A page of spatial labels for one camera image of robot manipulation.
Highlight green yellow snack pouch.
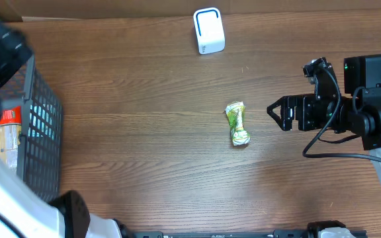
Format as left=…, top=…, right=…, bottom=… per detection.
left=225, top=101, right=251, bottom=146

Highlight spaghetti pack orange ends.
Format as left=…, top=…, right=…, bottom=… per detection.
left=0, top=106, right=22, bottom=173

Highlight teal snack packet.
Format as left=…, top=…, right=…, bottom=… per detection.
left=28, top=104, right=56, bottom=140

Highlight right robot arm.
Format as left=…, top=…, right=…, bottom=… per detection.
left=267, top=54, right=381, bottom=185

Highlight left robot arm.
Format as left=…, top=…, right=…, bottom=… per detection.
left=0, top=22, right=129, bottom=237

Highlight white barcode scanner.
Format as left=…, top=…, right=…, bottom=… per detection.
left=193, top=7, right=226, bottom=55

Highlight grey plastic basket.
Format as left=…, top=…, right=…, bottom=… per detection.
left=0, top=57, right=64, bottom=202

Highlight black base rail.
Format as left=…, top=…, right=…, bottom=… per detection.
left=120, top=230, right=367, bottom=238

